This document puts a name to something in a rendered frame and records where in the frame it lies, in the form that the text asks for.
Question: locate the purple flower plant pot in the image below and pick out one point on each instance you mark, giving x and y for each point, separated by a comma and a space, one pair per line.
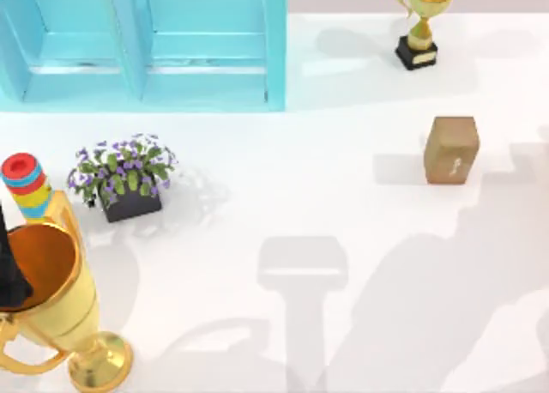
124, 183

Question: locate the light blue rack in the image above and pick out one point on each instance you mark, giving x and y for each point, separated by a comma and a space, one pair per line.
206, 45

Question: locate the brown box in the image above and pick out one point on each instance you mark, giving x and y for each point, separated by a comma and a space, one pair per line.
450, 152

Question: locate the small gold trophy black base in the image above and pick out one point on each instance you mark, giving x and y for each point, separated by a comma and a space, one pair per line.
421, 32

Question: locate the large gold trophy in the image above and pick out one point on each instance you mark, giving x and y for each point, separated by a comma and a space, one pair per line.
64, 290

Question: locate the stack of coloured rings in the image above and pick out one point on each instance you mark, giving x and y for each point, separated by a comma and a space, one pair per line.
30, 187

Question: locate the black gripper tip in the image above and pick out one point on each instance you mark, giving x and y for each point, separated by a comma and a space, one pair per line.
8, 273

